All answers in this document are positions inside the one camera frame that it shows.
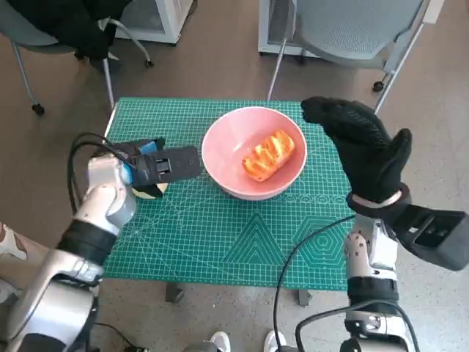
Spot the gloved right robot hand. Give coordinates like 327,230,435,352
300,95,413,205

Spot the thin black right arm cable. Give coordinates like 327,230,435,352
273,214,356,352

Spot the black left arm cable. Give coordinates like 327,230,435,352
67,132,144,216

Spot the white shoe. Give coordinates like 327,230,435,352
209,330,232,352
263,329,287,352

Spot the teal-grey seat chair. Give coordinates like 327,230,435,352
0,0,155,115

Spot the pink bowl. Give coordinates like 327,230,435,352
201,106,308,201

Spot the black garment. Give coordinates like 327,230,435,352
25,0,133,62

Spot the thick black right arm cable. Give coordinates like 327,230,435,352
295,300,421,352

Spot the bare left robot hand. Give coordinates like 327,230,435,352
109,136,168,159

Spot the green cutting mat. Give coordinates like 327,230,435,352
59,95,358,290

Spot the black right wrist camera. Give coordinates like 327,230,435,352
380,203,469,272

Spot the round toy bread bun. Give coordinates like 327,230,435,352
131,182,169,201

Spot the white mesh-door cabinet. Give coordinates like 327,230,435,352
117,0,197,45
258,0,320,56

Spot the person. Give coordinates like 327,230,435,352
0,219,48,305

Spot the black floor cable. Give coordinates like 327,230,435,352
93,322,147,352

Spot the grey mesh-back chair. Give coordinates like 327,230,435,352
265,0,435,113

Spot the long striped toy bread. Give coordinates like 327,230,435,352
241,128,296,183

